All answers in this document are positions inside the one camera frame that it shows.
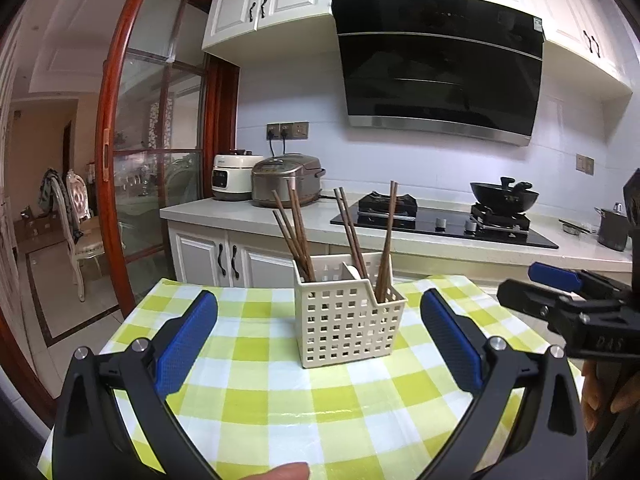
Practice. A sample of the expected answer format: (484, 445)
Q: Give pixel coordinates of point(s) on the beige wall switch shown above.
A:
(584, 164)

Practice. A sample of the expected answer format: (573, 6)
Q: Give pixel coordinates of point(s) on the white base cabinets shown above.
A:
(200, 255)

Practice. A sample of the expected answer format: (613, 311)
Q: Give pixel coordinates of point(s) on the person's left hand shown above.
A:
(285, 472)

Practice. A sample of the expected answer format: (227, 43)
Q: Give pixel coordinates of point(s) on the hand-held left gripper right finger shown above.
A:
(450, 340)

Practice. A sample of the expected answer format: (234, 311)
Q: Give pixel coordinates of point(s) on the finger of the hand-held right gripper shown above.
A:
(525, 295)
(555, 275)

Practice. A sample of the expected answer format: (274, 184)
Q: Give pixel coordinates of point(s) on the dark jacket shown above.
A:
(47, 190)

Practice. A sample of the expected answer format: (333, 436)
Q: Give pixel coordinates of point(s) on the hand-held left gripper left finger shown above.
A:
(187, 340)

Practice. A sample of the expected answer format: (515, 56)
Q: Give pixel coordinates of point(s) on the red wooden door frame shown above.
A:
(20, 360)

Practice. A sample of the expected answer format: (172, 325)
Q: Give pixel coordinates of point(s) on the white perforated utensil basket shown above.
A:
(345, 325)

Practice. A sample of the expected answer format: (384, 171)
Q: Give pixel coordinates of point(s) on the white electric pressure cooker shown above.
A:
(227, 175)

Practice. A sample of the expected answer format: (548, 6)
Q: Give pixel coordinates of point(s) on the brown metallic rice cooker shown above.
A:
(305, 175)

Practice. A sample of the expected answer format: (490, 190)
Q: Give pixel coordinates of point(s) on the black glass gas stove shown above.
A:
(425, 220)

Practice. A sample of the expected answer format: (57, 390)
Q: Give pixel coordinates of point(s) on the black glass range hood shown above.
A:
(440, 75)

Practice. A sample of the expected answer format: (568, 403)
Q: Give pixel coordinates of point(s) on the wall power outlet panel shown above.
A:
(299, 130)

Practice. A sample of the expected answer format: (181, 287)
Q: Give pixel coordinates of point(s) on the stainless steel pot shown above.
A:
(612, 230)

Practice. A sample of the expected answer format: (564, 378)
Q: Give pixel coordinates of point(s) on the small steel strainer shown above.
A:
(575, 227)

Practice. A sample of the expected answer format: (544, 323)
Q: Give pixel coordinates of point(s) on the person's right hand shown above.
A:
(595, 385)

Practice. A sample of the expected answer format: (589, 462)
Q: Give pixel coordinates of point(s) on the black wok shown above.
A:
(500, 197)

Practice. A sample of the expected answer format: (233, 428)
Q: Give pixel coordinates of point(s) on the green checked tablecloth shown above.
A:
(260, 320)

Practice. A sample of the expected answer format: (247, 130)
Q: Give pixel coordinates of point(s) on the ornate white dining chair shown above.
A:
(82, 240)

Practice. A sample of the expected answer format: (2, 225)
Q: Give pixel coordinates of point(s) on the red wooden glass sliding door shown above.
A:
(110, 110)

